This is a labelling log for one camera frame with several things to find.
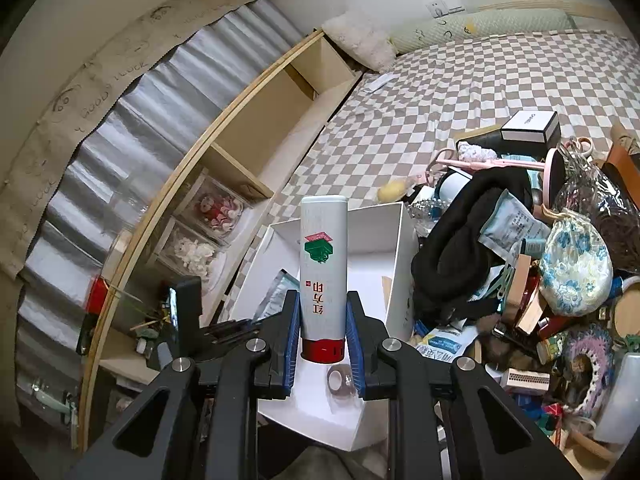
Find checkered blanket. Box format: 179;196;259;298
272;30;640;241

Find wooden bed rail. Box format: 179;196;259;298
477;1;622;24

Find clear tape roll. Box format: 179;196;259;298
327;364;359;397

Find white round jar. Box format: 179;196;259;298
437;170;474;202

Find fluffy white pillow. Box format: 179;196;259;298
322;12;397;72

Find white plastic bottle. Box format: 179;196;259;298
595;352;640;447

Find blue floral pouch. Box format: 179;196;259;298
539;209;614;317

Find clear plastic bag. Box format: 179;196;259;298
555;152;640;262

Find white wall socket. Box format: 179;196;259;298
426;0;467;16

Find white tube with red cap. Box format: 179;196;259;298
298;195;350;364

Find yellow plush toy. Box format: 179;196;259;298
377;180;412;204

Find black cloth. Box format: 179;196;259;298
410;166;534;327

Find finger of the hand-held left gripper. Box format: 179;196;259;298
201;317;266;347

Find small perforated wooden box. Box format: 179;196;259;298
505;367;552;394

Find white paper slip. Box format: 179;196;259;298
362;74;399;94

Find grey blue foil packet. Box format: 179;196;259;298
254;269;301;322

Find purple crochet piece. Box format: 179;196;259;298
560;325;617;412

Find white storage box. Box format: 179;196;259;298
227;202;420;454

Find black and white box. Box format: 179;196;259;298
500;110;561;145

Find long wooden shelf unit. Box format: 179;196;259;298
70;29;367;454

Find red bear doll display case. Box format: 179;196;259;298
187;175;252;244

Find pale blue foil sachet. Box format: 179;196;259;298
480;190;552;257

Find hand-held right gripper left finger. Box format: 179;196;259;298
67;289;302;480

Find white plush doll display case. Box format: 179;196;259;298
155;217;227;279

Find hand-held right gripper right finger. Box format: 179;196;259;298
345;290;581;480

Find white fuzzy hair tie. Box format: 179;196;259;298
457;142;497;162

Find blue white packet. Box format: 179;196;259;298
417;327;482;364

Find dark flat box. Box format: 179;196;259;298
455;127;507;154

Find green bolster pillow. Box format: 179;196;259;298
390;9;577;54

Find round wooden disc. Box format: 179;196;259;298
612;290;640;342

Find silver curtain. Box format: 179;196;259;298
10;0;307;411

